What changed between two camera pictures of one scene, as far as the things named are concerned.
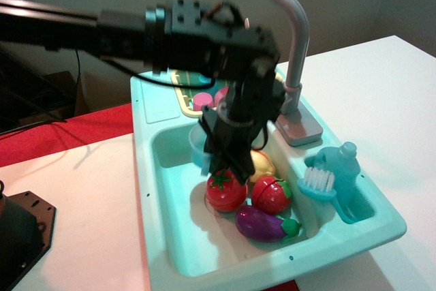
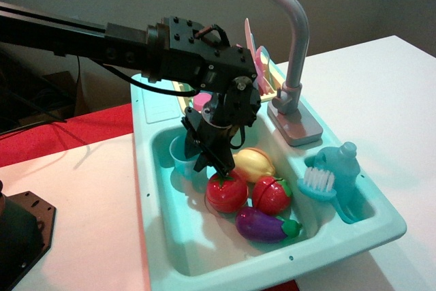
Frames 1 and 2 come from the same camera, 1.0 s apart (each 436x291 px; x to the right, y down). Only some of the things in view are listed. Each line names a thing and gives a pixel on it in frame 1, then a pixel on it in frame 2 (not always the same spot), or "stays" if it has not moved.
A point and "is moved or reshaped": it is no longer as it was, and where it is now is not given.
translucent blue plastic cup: x=200 y=157 is moved or reshaped
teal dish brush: x=320 y=183 stays
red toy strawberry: x=270 y=194 stays
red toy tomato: x=224 y=191 stays
